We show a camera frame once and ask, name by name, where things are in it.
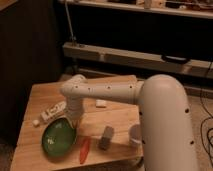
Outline black cables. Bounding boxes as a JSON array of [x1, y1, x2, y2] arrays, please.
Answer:
[[198, 60, 213, 159]]

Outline black handle on shelf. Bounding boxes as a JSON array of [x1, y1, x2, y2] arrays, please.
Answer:
[[161, 55, 190, 64]]

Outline metal pole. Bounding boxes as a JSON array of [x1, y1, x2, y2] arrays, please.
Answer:
[[64, 0, 77, 46]]

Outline wooden lower shelf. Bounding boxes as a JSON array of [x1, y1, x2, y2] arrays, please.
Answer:
[[63, 42, 209, 77]]

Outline wooden upper shelf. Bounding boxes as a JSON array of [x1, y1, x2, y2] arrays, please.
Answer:
[[57, 0, 213, 19]]

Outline orange carrot toy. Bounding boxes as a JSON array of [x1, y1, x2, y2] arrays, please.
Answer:
[[79, 137, 90, 164]]

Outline small white block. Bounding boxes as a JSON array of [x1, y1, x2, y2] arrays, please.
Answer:
[[96, 99, 107, 108]]

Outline grey rectangular block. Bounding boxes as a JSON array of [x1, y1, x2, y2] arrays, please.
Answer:
[[98, 126, 114, 150]]

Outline wooden shelf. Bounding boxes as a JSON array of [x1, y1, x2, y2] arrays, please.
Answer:
[[63, 42, 209, 77], [57, 0, 213, 19]]

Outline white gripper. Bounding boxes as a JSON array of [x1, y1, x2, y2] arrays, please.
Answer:
[[65, 98, 84, 128]]

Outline white tube with cap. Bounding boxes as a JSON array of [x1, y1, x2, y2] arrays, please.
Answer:
[[32, 101, 66, 127]]

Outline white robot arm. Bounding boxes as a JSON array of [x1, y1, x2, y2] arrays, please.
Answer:
[[60, 74, 199, 171]]

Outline white paper cup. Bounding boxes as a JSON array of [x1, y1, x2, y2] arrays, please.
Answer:
[[129, 124, 141, 147]]

